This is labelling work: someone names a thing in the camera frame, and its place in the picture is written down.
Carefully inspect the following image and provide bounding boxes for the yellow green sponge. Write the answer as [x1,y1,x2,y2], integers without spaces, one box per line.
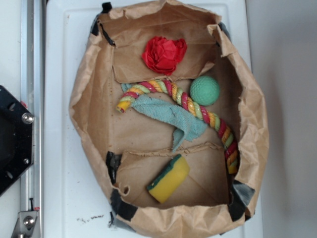
[147,154,190,203]

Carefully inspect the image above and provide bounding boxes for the aluminium rail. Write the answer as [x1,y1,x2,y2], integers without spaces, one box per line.
[20,0,47,238]

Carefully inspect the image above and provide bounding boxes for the teal cloth rag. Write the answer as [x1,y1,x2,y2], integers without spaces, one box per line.
[117,84,207,152]

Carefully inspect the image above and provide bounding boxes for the red crumpled paper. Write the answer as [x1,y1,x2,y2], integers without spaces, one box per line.
[142,36,187,76]

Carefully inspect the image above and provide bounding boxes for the green dimpled ball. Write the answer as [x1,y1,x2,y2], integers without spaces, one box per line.
[190,75,220,106]

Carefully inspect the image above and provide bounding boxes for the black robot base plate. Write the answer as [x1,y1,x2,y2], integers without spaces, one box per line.
[0,86,34,194]

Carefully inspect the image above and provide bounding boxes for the brown paper bag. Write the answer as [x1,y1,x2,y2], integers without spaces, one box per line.
[69,0,269,238]

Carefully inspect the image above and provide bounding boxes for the metal corner bracket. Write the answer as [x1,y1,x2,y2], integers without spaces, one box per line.
[11,211,41,238]

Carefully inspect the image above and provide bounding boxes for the multicolour twisted rope toy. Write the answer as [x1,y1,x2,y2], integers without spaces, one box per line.
[130,79,239,174]

